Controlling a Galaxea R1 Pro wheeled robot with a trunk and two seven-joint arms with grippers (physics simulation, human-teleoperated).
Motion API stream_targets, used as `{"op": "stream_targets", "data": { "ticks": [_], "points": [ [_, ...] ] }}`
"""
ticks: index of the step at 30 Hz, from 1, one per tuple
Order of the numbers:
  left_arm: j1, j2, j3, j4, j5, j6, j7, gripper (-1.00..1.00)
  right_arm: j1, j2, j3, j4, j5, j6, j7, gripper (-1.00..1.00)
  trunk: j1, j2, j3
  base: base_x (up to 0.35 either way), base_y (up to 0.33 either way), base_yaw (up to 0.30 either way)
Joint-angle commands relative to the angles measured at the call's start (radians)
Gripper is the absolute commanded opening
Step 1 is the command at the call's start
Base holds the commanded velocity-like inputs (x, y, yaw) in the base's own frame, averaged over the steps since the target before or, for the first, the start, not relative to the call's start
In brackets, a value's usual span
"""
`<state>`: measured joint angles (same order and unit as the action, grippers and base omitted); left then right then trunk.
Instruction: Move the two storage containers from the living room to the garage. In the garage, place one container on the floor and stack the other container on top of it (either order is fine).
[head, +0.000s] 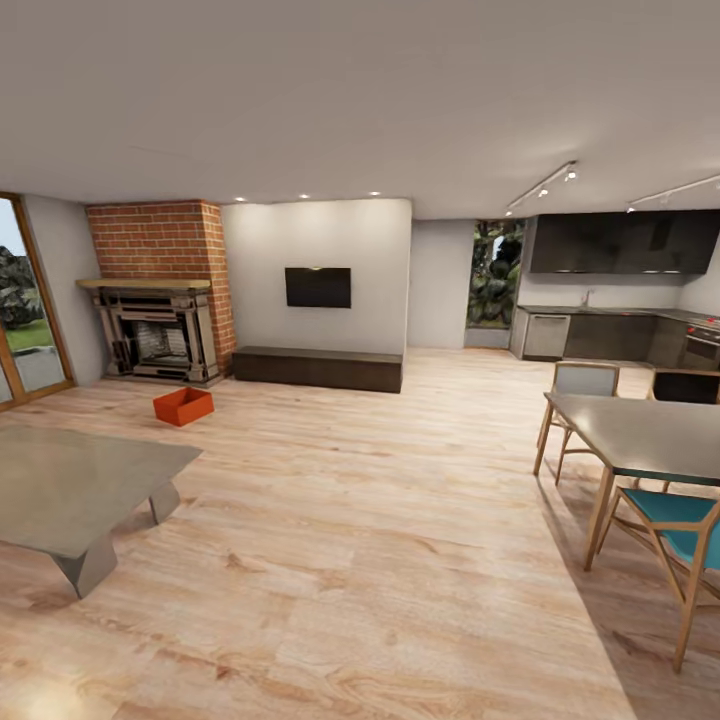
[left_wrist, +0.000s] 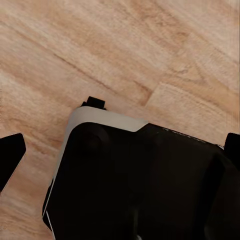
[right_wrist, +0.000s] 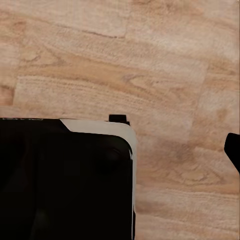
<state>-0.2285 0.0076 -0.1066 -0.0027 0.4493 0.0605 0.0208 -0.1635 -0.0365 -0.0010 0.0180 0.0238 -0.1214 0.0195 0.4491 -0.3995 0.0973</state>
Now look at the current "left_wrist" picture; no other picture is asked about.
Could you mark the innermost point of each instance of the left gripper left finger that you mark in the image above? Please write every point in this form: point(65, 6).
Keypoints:
point(12, 150)

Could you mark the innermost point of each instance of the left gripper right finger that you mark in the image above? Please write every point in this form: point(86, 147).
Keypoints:
point(232, 149)

